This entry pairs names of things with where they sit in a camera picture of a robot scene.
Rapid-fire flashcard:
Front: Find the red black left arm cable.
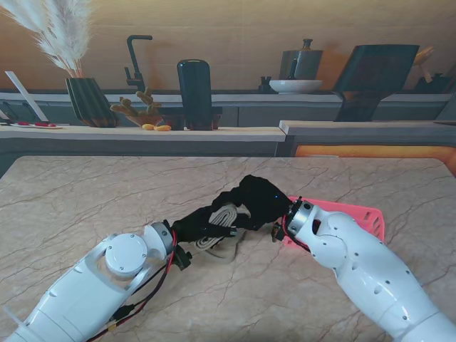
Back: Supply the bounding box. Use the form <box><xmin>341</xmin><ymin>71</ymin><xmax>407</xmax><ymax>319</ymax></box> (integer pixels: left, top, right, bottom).
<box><xmin>85</xmin><ymin>231</ymin><xmax>179</xmax><ymax>339</ymax></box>

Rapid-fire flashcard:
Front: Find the dark ribbed vase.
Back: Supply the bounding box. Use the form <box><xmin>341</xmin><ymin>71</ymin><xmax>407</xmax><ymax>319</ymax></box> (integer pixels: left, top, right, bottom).
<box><xmin>65</xmin><ymin>77</ymin><xmax>120</xmax><ymax>128</ymax></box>

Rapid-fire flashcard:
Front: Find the tall dark cylindrical canister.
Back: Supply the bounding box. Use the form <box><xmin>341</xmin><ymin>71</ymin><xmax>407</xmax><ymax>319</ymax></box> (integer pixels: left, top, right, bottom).
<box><xmin>177</xmin><ymin>59</ymin><xmax>214</xmax><ymax>131</ymax></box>

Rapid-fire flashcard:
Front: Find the white pampas grass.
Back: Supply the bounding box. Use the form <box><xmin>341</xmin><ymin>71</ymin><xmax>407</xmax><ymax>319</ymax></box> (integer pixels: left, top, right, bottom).
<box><xmin>0</xmin><ymin>0</ymin><xmax>94</xmax><ymax>78</ymax></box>

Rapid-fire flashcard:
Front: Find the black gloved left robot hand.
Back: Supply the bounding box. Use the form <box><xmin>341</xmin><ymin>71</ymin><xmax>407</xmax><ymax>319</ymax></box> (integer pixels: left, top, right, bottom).
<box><xmin>172</xmin><ymin>204</ymin><xmax>239</xmax><ymax>247</ymax></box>

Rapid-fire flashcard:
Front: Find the black kitchen faucet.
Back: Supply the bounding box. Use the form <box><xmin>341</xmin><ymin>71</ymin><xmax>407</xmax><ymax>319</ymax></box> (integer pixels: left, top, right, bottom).
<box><xmin>124</xmin><ymin>34</ymin><xmax>153</xmax><ymax>94</ymax></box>

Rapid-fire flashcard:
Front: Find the dark utensil holder with spoons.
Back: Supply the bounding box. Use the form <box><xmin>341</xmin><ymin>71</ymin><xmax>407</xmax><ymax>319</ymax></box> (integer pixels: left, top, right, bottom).
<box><xmin>413</xmin><ymin>46</ymin><xmax>452</xmax><ymax>94</ymax></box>

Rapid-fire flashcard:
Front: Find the red black right arm cable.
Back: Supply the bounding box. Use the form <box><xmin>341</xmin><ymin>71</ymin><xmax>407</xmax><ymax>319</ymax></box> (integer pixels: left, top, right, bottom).
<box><xmin>281</xmin><ymin>213</ymin><xmax>313</xmax><ymax>254</ymax></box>

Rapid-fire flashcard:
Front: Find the white leaning board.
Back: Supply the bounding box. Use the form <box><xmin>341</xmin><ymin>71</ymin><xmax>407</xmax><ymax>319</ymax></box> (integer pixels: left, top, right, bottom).
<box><xmin>4</xmin><ymin>71</ymin><xmax>48</xmax><ymax>122</ymax></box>

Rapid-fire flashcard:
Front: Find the dark range hood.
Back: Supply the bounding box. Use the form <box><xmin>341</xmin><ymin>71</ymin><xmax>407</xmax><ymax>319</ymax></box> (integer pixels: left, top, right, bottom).
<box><xmin>333</xmin><ymin>44</ymin><xmax>420</xmax><ymax>123</ymax></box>

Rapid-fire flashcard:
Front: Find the red black arm cable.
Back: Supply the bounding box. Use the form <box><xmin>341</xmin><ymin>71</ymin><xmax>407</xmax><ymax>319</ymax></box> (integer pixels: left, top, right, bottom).
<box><xmin>85</xmin><ymin>231</ymin><xmax>179</xmax><ymax>339</ymax></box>
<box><xmin>281</xmin><ymin>213</ymin><xmax>313</xmax><ymax>254</ymax></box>

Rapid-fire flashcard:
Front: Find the grey stone counter top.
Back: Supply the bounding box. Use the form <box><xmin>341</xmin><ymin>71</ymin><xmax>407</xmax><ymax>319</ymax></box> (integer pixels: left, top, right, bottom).
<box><xmin>279</xmin><ymin>120</ymin><xmax>456</xmax><ymax>137</ymax></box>

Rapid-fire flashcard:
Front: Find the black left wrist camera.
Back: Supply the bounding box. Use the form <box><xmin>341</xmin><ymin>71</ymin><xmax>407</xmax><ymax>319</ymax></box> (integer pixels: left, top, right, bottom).
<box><xmin>174</xmin><ymin>247</ymin><xmax>193</xmax><ymax>271</ymax></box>

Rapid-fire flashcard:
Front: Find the white ceramic bowl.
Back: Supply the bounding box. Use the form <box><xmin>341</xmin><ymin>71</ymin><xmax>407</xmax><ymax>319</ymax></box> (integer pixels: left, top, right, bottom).
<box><xmin>269</xmin><ymin>79</ymin><xmax>324</xmax><ymax>95</ymax></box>

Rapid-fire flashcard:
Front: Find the grey pot with lid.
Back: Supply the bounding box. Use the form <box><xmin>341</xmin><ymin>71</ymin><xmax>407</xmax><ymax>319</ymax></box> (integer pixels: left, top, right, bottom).
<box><xmin>279</xmin><ymin>38</ymin><xmax>324</xmax><ymax>81</ymax></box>

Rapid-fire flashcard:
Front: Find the plate with red food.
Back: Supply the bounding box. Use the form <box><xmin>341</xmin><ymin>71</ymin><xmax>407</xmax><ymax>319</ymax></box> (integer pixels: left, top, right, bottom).
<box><xmin>10</xmin><ymin>121</ymin><xmax>64</xmax><ymax>130</ymax></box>

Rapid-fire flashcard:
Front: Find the light wood counter top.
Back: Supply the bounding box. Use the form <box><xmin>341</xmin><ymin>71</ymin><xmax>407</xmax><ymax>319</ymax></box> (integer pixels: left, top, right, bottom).
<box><xmin>0</xmin><ymin>124</ymin><xmax>287</xmax><ymax>144</ymax></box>

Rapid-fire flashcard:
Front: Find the pink plastic mesh basket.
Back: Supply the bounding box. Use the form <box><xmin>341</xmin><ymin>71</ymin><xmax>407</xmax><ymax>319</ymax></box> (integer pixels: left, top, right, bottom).
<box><xmin>281</xmin><ymin>195</ymin><xmax>386</xmax><ymax>254</ymax></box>

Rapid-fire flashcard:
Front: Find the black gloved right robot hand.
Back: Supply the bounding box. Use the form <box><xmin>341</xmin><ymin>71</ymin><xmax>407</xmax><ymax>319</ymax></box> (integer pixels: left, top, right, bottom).
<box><xmin>212</xmin><ymin>175</ymin><xmax>294</xmax><ymax>232</ymax></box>

